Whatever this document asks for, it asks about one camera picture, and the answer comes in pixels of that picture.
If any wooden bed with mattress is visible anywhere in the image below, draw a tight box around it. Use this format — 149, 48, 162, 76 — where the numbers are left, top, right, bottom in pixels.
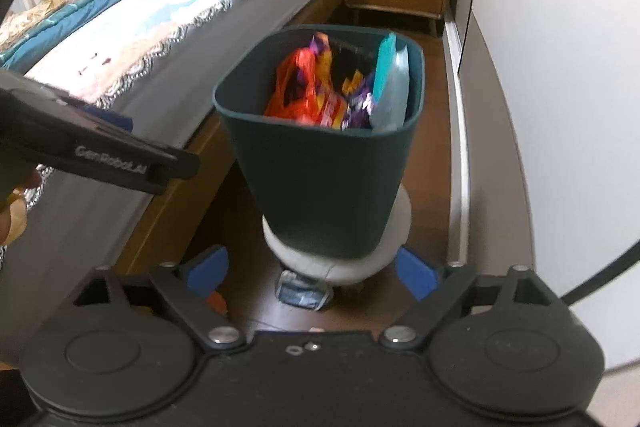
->
0, 0, 359, 368

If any round grey padded stool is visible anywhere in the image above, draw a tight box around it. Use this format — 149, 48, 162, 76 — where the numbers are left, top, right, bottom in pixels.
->
262, 184, 412, 286

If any dark teal trash bin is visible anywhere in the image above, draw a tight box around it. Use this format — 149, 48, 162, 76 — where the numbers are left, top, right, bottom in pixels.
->
213, 25, 425, 256

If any brown fuzzy blanket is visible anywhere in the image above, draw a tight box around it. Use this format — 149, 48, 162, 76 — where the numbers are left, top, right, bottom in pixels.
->
1, 0, 82, 52

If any person's left hand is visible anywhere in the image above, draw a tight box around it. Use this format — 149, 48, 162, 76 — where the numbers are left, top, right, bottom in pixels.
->
0, 169, 41, 246

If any orange plastic bag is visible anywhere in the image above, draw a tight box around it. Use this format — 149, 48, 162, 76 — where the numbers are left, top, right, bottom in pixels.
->
264, 46, 347, 129

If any purple chip bag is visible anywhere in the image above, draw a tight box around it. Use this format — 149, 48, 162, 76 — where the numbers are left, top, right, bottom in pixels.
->
309, 31, 381, 130

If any small purple white packet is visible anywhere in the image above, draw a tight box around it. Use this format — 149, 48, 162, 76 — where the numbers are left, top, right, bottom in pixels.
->
274, 270, 334, 311

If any teal white wet wipes pack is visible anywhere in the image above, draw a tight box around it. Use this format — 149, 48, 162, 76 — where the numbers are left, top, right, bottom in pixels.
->
370, 32, 410, 131

